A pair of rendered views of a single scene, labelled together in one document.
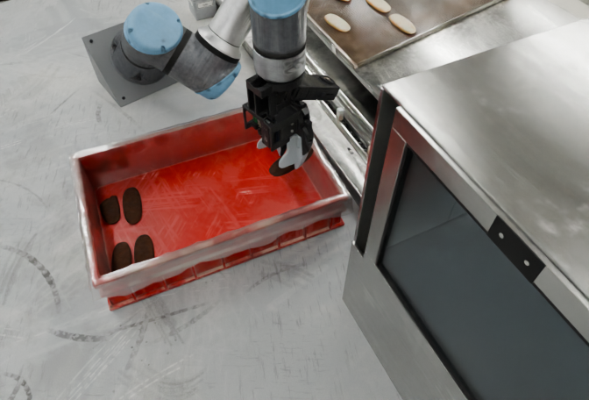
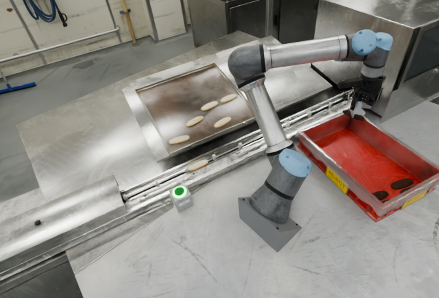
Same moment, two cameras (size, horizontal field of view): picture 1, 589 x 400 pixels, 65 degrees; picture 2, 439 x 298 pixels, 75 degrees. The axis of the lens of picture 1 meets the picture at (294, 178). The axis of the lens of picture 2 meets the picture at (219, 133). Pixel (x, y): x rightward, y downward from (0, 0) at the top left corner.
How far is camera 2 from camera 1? 1.52 m
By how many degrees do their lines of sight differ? 58
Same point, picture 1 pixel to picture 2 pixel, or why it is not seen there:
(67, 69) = (266, 283)
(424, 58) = not seen: hidden behind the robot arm
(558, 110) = (403, 12)
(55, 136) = (343, 261)
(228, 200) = (353, 160)
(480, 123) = (417, 18)
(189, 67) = not seen: hidden behind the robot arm
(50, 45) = not seen: outside the picture
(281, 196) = (341, 142)
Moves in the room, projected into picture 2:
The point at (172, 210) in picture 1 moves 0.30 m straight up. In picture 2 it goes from (370, 180) to (392, 123)
